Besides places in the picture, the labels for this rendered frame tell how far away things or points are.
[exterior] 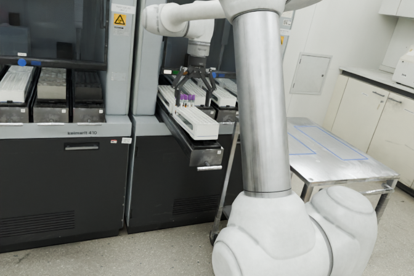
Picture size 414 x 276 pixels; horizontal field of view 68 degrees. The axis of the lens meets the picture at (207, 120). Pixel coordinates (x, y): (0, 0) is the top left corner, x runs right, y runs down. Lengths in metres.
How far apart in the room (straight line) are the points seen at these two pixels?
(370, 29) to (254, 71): 3.39
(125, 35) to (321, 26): 2.39
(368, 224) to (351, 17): 3.12
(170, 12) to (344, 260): 0.89
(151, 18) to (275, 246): 0.86
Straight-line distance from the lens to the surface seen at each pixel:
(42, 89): 1.52
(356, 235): 0.75
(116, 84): 1.53
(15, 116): 1.49
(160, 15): 1.16
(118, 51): 1.50
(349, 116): 3.68
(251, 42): 0.65
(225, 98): 1.67
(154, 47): 1.52
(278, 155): 0.63
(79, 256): 1.87
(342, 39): 3.71
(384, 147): 3.44
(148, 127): 1.54
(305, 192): 1.14
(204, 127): 1.17
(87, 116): 1.48
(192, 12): 1.07
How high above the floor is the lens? 1.33
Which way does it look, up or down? 21 degrees down
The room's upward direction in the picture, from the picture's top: 10 degrees clockwise
